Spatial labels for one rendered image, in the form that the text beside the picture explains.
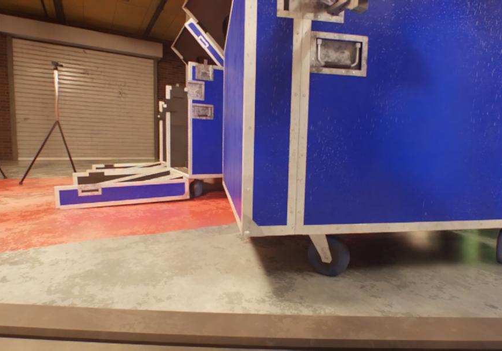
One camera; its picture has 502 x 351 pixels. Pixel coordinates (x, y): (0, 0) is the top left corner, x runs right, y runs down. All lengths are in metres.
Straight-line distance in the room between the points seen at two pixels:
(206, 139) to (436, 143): 1.48
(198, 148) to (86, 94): 6.12
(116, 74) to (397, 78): 7.54
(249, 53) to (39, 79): 7.45
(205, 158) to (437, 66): 1.51
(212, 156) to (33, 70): 6.46
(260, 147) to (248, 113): 0.09
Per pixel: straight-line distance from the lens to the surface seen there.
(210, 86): 2.08
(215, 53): 3.41
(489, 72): 1.07
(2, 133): 8.14
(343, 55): 0.83
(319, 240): 0.90
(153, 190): 1.97
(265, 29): 0.76
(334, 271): 0.93
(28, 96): 8.00
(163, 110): 3.92
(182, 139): 2.87
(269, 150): 0.71
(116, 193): 1.96
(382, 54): 0.86
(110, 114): 7.90
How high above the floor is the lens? 0.39
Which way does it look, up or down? 6 degrees down
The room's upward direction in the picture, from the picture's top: 1 degrees clockwise
